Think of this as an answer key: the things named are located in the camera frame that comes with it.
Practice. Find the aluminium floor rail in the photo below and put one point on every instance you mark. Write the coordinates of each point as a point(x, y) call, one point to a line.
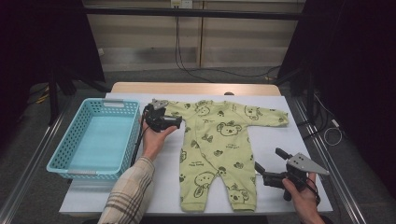
point(28, 169)
point(348, 203)

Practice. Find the light blue plastic basket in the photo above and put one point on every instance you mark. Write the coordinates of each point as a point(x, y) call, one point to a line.
point(71, 137)

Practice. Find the black curtain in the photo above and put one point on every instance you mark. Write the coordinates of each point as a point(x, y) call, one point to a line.
point(37, 40)
point(358, 62)

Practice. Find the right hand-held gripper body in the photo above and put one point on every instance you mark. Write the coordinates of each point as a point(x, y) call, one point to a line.
point(303, 165)

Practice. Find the black metal stand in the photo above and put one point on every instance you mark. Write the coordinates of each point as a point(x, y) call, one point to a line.
point(53, 102)
point(310, 102)

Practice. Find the person's right hand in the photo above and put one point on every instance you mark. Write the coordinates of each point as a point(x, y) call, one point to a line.
point(305, 203)

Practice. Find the small white wall fitting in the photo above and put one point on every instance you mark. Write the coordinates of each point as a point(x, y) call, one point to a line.
point(100, 51)

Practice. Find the white wall socket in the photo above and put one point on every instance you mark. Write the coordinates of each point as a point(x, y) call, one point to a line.
point(182, 3)

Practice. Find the person's left hand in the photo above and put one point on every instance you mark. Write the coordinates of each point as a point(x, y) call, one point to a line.
point(154, 143)

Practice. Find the white table cover board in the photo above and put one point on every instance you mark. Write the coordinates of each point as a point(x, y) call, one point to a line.
point(274, 140)

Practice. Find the green printed baby romper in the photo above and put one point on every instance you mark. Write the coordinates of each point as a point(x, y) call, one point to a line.
point(218, 146)

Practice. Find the black horizontal metal bar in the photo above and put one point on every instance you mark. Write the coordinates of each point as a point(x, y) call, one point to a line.
point(186, 13)

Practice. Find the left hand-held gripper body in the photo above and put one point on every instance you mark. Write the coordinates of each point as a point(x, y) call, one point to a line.
point(155, 118)

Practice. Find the dark round table grommet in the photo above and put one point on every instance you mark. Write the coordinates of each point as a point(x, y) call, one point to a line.
point(229, 93)

